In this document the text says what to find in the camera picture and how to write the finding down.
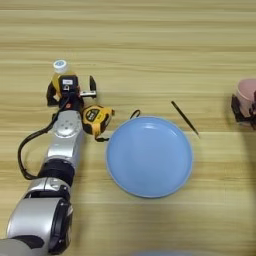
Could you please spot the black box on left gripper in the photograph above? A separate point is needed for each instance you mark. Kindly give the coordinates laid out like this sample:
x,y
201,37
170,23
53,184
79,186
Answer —
x,y
70,83

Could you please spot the orange juice bottle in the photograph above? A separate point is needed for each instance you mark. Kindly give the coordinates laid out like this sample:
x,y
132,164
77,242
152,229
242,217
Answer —
x,y
60,66

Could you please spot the blue round plate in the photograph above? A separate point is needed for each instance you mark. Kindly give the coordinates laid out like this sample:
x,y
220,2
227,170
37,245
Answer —
x,y
150,156

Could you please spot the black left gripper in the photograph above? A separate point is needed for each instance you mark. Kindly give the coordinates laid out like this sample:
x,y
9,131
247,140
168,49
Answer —
x,y
71,103

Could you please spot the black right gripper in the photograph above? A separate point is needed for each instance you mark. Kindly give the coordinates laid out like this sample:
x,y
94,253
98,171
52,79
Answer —
x,y
253,115

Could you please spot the yellow black tape measure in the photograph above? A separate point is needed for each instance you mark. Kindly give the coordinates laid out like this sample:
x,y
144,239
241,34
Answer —
x,y
95,118

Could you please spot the pink plastic cup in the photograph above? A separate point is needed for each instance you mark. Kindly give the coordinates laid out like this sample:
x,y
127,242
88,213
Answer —
x,y
246,91

